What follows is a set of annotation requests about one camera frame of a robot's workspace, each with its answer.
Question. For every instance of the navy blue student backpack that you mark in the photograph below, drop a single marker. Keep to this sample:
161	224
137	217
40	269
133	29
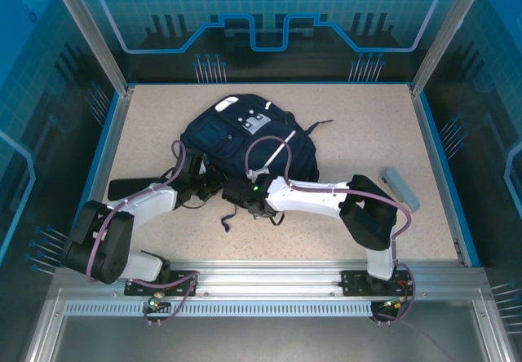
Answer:
228	150

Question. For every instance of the black pencil case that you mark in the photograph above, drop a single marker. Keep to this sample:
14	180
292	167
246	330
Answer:
126	186

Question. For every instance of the grey green pencil case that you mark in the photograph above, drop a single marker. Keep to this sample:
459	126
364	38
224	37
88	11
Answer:
401	188

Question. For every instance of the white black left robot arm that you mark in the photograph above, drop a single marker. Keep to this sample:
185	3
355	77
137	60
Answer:
155	195

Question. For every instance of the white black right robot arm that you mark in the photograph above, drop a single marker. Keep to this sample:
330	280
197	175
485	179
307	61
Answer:
306	199

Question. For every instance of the small connector with green light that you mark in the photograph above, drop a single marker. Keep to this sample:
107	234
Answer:
154	303
393	303

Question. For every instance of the blue graphic side panel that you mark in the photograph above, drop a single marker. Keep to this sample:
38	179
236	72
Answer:
41	93
489	93

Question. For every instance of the aluminium mounting rail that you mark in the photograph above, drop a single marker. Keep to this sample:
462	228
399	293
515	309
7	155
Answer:
265	280

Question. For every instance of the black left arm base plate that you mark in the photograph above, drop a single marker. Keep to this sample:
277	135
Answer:
183	280

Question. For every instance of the aluminium side rail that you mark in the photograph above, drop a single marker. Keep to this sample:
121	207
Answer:
431	154
109	154

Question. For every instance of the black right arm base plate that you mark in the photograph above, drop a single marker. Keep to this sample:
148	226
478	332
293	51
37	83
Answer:
352	282

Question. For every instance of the aluminium frame post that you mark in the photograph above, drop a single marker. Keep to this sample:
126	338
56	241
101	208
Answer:
90	32
444	32

